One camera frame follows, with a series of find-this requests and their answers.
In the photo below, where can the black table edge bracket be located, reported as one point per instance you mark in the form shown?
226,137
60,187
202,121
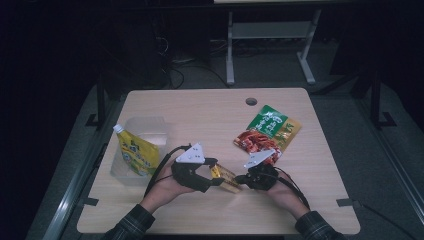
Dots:
89,201
346,202

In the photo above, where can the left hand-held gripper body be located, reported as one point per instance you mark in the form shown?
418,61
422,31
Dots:
190,156

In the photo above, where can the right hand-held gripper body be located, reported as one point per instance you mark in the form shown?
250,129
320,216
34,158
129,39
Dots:
263,176

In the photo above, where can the black metal stand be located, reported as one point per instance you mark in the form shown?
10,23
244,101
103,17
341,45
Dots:
376,100
100,100

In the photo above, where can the white metal frame table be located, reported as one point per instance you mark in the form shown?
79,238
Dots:
270,30

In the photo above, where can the clear plastic container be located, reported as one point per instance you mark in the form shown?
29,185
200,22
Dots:
150,128

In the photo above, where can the aluminium floor rail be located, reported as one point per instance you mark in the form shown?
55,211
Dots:
396,166
71,193

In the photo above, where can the small yellow and red box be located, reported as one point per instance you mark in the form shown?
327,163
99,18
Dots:
230,180

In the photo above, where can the yellow spouted pouch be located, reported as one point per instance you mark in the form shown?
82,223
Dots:
138,155

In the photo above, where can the green and red sauce packet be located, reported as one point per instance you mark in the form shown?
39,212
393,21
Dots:
270,121

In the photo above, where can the person's left hand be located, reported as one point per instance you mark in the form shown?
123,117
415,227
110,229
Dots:
165,191

